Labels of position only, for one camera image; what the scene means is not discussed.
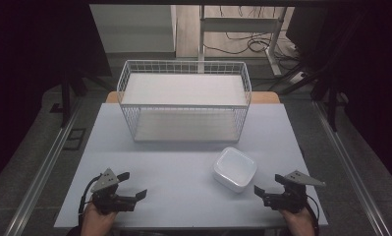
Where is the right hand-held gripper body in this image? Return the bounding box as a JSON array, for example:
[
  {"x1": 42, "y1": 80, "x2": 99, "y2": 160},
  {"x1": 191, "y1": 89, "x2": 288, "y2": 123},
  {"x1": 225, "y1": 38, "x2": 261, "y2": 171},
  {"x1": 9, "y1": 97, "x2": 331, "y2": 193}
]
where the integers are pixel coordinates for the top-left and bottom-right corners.
[{"x1": 261, "y1": 169, "x2": 327, "y2": 214}]

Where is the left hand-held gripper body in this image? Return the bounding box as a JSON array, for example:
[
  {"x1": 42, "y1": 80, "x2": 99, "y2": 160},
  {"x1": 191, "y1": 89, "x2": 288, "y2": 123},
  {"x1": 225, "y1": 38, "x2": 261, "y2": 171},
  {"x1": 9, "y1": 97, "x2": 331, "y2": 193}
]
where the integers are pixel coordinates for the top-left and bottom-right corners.
[{"x1": 90, "y1": 167, "x2": 138, "y2": 216}]

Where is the white square bowl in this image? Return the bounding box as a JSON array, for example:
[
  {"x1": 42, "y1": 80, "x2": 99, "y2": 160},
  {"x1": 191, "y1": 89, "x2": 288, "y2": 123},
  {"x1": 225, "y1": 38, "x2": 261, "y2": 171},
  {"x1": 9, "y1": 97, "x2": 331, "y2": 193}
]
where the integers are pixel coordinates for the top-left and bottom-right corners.
[{"x1": 211, "y1": 147, "x2": 258, "y2": 194}]

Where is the white wire basket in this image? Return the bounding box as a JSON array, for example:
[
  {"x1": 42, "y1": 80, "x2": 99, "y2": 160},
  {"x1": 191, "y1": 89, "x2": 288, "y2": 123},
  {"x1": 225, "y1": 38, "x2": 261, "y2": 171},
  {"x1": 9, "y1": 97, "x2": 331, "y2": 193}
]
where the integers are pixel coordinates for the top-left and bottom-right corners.
[{"x1": 116, "y1": 59, "x2": 252, "y2": 144}]

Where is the person's left hand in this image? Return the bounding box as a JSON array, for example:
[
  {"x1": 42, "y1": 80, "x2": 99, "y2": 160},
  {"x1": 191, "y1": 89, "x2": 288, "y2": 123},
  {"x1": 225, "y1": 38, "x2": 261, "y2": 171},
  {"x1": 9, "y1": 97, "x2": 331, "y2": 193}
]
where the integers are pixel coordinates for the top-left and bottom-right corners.
[{"x1": 80, "y1": 200, "x2": 120, "y2": 236}]

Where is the person's right hand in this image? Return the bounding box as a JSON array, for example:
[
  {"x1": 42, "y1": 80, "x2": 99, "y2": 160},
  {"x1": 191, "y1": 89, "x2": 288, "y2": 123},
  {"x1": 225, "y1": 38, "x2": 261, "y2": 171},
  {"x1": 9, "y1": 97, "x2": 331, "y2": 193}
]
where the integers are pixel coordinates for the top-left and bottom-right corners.
[{"x1": 279, "y1": 206, "x2": 315, "y2": 236}]

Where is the wooden board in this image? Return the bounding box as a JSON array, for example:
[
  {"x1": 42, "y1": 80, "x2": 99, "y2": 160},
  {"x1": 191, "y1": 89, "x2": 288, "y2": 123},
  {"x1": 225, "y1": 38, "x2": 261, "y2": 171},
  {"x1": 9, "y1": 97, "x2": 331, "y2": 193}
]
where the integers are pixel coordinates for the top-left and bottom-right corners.
[{"x1": 104, "y1": 90, "x2": 281, "y2": 105}]

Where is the black tripod stand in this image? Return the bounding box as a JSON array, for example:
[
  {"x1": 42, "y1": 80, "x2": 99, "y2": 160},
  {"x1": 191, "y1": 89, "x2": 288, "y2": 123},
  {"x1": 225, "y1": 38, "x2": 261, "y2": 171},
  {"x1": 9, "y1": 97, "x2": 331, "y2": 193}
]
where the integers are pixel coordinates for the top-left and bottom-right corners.
[
  {"x1": 275, "y1": 19, "x2": 352, "y2": 133},
  {"x1": 59, "y1": 62, "x2": 114, "y2": 129}
]

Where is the white power strip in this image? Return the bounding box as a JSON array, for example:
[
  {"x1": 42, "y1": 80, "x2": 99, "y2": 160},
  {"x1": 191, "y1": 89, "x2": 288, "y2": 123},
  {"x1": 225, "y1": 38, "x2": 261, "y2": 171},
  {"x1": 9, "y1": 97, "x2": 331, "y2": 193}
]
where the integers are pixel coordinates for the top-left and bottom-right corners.
[{"x1": 289, "y1": 71, "x2": 307, "y2": 85}]

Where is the white cabinet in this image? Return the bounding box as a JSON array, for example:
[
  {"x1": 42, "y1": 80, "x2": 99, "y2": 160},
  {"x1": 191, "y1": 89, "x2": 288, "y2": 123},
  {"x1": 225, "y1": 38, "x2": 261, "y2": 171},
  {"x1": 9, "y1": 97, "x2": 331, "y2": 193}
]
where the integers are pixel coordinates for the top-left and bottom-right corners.
[{"x1": 89, "y1": 4, "x2": 178, "y2": 54}]

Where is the black cable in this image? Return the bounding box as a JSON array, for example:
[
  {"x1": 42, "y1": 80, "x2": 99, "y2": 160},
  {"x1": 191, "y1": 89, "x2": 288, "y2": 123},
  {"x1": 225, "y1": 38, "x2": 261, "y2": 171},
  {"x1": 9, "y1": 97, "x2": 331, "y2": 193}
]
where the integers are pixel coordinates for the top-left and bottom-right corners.
[
  {"x1": 304, "y1": 194, "x2": 321, "y2": 236},
  {"x1": 77, "y1": 174, "x2": 103, "y2": 227}
]

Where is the aluminium rail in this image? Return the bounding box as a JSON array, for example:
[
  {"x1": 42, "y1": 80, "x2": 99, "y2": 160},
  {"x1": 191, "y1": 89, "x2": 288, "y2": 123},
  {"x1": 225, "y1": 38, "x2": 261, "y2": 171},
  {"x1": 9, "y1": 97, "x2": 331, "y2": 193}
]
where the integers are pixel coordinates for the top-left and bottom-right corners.
[
  {"x1": 312, "y1": 99, "x2": 392, "y2": 236},
  {"x1": 4, "y1": 97, "x2": 84, "y2": 236}
]

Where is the tangle of black floor cables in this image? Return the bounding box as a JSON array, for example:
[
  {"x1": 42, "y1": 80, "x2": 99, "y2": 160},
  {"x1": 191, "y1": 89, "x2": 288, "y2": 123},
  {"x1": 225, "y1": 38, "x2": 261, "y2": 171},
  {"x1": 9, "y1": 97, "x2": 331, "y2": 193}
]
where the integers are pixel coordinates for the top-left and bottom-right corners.
[{"x1": 202, "y1": 5, "x2": 303, "y2": 62}]

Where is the white metal desk frame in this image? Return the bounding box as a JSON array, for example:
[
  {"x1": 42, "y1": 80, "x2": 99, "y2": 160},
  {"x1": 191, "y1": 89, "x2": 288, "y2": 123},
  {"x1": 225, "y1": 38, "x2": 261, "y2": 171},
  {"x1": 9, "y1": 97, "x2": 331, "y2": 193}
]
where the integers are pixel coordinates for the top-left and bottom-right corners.
[{"x1": 196, "y1": 5, "x2": 288, "y2": 78}]

